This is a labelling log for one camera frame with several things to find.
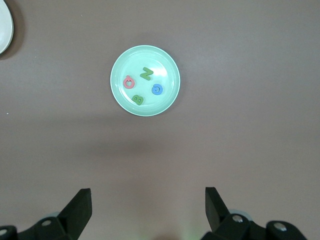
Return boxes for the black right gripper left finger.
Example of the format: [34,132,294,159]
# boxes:
[29,188,93,240]

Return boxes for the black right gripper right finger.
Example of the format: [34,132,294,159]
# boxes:
[199,186,267,240]

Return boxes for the green capital letter B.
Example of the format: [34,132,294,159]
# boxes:
[131,94,145,107]

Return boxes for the blue capital letter C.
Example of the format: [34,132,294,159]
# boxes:
[151,83,164,96]

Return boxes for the red capital letter Q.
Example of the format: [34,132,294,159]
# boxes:
[122,75,136,89]

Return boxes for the green capital letter N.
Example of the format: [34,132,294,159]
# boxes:
[139,66,154,81]

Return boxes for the green plate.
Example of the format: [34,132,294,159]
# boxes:
[109,44,181,117]

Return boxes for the cream plate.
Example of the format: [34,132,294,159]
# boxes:
[0,0,14,56]

